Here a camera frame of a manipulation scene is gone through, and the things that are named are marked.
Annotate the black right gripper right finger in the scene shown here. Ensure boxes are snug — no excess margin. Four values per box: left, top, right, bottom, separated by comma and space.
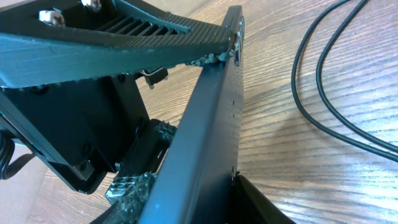
229, 174, 295, 224

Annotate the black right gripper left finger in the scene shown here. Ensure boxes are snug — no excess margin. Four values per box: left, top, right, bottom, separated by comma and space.
91, 172, 155, 224

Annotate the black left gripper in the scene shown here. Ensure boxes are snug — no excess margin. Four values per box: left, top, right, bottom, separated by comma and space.
1, 1, 238, 204

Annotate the blue Galaxy smartphone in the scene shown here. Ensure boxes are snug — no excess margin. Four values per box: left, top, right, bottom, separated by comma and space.
136, 5, 245, 224

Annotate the black charger cable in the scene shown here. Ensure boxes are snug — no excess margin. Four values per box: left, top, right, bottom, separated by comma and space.
290, 0, 398, 163

